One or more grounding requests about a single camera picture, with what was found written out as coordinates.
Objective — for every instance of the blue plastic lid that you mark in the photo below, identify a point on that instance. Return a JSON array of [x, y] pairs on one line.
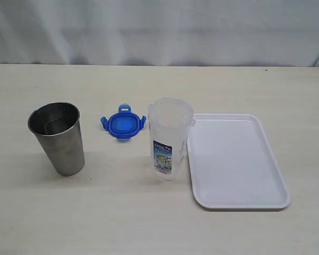
[[124, 124]]

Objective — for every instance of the stainless steel cup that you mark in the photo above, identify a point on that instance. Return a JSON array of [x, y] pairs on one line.
[[57, 129]]

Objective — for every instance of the clear plastic container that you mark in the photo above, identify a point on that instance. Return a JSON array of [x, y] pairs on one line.
[[169, 120]]

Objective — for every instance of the white plastic tray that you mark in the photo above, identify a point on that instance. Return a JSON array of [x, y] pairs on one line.
[[232, 165]]

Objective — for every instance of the white backdrop cloth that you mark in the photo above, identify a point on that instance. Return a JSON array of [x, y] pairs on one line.
[[192, 33]]

